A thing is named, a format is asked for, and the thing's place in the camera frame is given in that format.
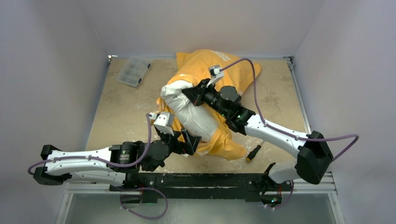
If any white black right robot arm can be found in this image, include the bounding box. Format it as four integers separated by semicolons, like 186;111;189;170
182;79;333;190

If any black orange screwdriver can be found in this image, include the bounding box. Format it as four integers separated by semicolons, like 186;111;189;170
246;140;266;162

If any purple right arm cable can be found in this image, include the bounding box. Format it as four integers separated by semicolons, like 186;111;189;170
220;57;360;162

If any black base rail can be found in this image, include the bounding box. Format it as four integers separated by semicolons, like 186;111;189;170
109;173;292;203

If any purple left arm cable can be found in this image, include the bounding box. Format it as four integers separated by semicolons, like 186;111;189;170
27;113;153;175

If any clear plastic organizer box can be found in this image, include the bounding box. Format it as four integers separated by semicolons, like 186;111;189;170
115;56;152;88

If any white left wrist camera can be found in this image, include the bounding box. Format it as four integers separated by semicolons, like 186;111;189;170
149;112;175;136

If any white pillow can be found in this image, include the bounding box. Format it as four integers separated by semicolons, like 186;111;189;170
160;80;219;142

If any aluminium frame rail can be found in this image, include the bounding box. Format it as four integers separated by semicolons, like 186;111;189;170
283;56;338;195

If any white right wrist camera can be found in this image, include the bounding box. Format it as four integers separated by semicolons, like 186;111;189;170
207;65;225;87

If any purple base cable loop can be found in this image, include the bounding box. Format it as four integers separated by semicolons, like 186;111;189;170
119;187;169;221

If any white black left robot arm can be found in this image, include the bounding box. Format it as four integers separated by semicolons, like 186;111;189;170
28;128;201;191

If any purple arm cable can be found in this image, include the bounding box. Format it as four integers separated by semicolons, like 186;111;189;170
220;57;360;162
27;113;153;175

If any orange Mickey Mouse pillowcase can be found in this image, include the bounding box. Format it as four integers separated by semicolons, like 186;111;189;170
156;49;262;161

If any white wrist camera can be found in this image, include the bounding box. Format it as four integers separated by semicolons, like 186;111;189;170
207;65;225;87
149;112;175;136

